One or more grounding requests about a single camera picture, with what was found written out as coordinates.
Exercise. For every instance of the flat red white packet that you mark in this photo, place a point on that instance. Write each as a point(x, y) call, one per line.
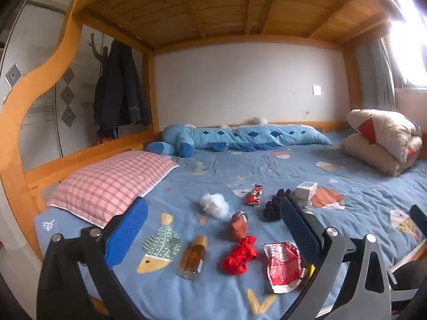
point(282, 266)

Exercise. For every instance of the white crumpled tissue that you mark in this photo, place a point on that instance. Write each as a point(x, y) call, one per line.
point(215, 205)

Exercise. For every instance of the long blue plush toy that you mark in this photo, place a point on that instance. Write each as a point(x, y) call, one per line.
point(247, 136)

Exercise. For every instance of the person's black trouser leg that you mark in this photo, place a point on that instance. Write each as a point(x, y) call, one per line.
point(410, 290)

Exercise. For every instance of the yellow wrapper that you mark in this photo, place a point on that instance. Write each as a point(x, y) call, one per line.
point(310, 271)

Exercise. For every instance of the white wall switch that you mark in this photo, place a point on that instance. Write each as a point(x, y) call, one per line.
point(317, 90)

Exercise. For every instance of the window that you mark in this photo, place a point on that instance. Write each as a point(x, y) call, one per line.
point(412, 53)

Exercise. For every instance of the white plush toy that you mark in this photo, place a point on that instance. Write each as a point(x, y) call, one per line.
point(260, 120)

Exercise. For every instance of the black crumpled cloth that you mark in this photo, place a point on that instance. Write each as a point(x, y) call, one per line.
point(273, 206)

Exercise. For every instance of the red tangled cloth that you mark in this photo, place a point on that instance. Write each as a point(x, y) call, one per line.
point(240, 256)

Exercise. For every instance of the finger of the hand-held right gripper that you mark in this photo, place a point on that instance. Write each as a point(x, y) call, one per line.
point(419, 216)

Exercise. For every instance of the black hanging jacket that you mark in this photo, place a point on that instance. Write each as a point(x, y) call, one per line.
point(120, 90)

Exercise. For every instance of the amber glass bottle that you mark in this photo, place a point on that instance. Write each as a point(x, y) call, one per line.
point(194, 256)

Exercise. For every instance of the small white box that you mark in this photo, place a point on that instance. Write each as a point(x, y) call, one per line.
point(306, 190)

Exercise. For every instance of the crumpled brown red wrapper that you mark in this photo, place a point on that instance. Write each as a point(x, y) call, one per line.
point(238, 225)

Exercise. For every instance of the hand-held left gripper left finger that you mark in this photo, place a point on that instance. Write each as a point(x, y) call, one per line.
point(128, 230)

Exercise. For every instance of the white wardrobe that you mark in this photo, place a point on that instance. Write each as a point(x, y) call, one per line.
point(40, 83)

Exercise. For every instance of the wooden bunk bed frame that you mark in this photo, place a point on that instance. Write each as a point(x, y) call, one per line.
point(213, 3)

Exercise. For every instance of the pink plaid pillow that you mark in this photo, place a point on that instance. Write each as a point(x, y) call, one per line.
point(110, 186)

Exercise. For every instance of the small red snack wrapper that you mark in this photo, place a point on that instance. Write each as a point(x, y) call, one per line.
point(254, 196)

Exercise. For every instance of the grey curtain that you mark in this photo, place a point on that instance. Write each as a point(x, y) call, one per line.
point(380, 73)

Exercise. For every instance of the folded cream printed quilt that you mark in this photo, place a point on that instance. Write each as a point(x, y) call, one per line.
point(383, 140)

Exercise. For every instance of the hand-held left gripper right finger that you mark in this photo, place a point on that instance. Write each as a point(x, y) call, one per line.
point(298, 226)

